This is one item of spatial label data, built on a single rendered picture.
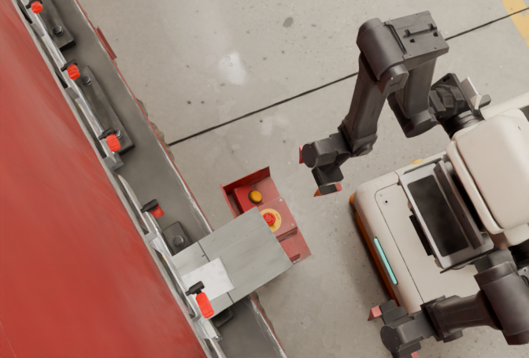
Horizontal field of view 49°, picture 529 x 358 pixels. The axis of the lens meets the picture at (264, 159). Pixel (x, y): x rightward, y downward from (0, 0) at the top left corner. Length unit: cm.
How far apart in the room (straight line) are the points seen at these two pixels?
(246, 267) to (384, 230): 89
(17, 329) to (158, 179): 132
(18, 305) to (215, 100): 235
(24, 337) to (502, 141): 99
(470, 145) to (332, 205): 137
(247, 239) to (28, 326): 111
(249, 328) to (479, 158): 74
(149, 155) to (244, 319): 54
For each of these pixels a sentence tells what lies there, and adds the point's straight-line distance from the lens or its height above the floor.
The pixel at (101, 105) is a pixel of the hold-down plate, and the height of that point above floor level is 91.
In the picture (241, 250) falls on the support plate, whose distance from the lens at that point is 148.
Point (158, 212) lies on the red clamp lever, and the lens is 132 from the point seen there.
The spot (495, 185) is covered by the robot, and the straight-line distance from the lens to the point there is 122.
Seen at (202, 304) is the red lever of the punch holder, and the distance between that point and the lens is 117.
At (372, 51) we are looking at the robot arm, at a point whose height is 162.
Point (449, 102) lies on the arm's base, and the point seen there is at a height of 123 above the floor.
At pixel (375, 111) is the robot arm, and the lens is 116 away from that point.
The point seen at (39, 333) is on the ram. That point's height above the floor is 207.
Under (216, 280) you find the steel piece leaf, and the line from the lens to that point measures 147.
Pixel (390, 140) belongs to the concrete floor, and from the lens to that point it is 265.
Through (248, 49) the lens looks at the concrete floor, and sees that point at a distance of 281.
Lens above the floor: 246
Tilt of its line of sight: 72 degrees down
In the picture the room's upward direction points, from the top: 8 degrees counter-clockwise
